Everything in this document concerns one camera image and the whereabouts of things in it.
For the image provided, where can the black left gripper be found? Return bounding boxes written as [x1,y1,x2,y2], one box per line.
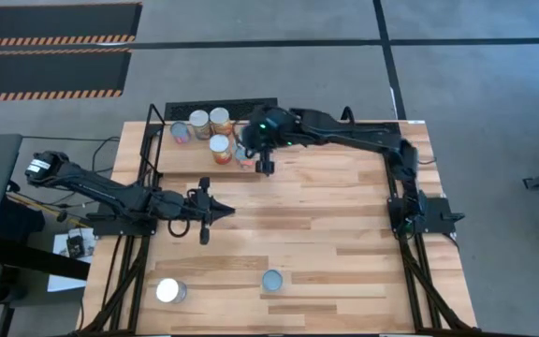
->
[183,176,237,246]

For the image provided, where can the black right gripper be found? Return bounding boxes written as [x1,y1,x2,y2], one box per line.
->
[234,105,281,178]

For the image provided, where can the short oranges tin can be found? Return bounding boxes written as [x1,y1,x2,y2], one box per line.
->
[233,142,255,170]

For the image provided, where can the tall peaches tin can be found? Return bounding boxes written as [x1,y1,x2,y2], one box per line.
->
[188,109,211,141]
[209,107,233,137]

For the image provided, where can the short corn can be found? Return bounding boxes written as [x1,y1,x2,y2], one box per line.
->
[169,121,192,145]

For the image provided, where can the sliced carrots can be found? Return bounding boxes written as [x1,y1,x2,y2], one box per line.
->
[261,269,284,292]

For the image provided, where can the short silver-topped tin can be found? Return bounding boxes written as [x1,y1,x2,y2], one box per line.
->
[154,277,189,304]

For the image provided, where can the black perforated grille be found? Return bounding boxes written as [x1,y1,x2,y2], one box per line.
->
[163,97,279,123]

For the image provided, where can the small black device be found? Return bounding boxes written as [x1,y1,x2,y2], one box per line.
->
[66,234,86,258]

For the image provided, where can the white papers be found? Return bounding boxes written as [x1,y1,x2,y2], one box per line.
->
[47,227,98,293]

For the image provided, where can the black bag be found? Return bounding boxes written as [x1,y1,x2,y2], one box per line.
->
[0,196,46,244]

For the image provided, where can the black mat orange stripes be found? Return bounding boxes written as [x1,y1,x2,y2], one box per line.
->
[0,48,133,103]
[0,1,144,49]

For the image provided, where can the wooden shelf with black frame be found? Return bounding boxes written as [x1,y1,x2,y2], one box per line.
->
[139,103,262,184]

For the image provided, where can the black metal support frame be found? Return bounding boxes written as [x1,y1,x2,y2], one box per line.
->
[384,119,479,336]
[76,233,158,336]

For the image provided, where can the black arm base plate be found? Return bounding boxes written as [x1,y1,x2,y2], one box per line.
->
[92,212,158,237]
[387,196,466,235]

